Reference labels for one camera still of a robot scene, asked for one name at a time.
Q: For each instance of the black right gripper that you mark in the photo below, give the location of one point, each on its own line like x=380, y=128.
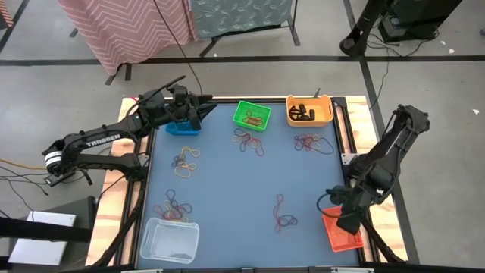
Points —
x=352, y=210

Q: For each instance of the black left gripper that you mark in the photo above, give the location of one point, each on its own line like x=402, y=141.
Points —
x=182, y=106

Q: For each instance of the yellow bands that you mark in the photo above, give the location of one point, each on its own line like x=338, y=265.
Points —
x=253, y=122

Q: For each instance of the black wide rubber band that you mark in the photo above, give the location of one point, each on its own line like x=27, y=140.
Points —
x=302, y=108
x=305, y=116
x=311, y=113

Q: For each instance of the clear plastic container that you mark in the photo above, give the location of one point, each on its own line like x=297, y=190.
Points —
x=166, y=246

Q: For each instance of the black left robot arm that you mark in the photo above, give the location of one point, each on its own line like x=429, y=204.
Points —
x=102, y=139

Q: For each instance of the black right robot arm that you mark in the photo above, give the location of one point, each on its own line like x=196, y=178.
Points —
x=401, y=136

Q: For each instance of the top centre rubber band pile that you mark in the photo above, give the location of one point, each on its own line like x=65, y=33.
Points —
x=238, y=132

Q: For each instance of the dark navy rubber band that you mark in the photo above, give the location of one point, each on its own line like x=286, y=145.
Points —
x=175, y=163
x=187, y=208
x=293, y=220
x=167, y=197
x=329, y=151

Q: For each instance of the long red rubber band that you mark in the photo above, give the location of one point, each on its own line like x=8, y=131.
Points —
x=280, y=195

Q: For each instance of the red orange plastic basket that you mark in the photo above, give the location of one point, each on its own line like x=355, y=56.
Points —
x=341, y=242

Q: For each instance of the blue plastic basket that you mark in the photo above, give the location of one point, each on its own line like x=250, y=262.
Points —
x=182, y=129

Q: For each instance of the green plastic basket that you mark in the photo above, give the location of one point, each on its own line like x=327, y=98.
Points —
x=261, y=110

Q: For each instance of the black metal cloth rack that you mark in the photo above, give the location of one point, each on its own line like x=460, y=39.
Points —
x=128, y=72
x=295, y=36

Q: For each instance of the blue grey table mat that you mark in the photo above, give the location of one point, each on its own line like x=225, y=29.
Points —
x=235, y=189

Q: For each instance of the green leaf-print cloth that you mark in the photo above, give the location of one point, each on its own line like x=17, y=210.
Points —
x=242, y=15

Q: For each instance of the yellow orange plastic basket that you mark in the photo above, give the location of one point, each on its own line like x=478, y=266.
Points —
x=322, y=117

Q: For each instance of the pink chevron cloth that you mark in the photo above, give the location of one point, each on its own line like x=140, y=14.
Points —
x=129, y=30

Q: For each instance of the black side table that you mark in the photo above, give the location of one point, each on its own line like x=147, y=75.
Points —
x=81, y=212

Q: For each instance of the black power adapter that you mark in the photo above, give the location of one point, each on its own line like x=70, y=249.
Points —
x=57, y=180

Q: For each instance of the black equipment box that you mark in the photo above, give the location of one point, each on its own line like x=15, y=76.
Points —
x=417, y=19

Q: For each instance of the red striped object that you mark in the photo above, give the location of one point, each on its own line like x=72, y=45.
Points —
x=5, y=13

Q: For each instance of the white flat panel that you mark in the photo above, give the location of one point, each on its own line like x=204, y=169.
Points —
x=38, y=252

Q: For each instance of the white metal bracket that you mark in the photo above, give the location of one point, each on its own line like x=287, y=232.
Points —
x=352, y=270
x=345, y=159
x=144, y=270

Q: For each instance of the small black post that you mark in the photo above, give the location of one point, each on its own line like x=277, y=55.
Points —
x=317, y=93

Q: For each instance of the black aluminium table frame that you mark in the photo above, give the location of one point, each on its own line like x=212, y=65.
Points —
x=135, y=235

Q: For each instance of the black stand post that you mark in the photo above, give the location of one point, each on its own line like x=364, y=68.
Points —
x=354, y=41

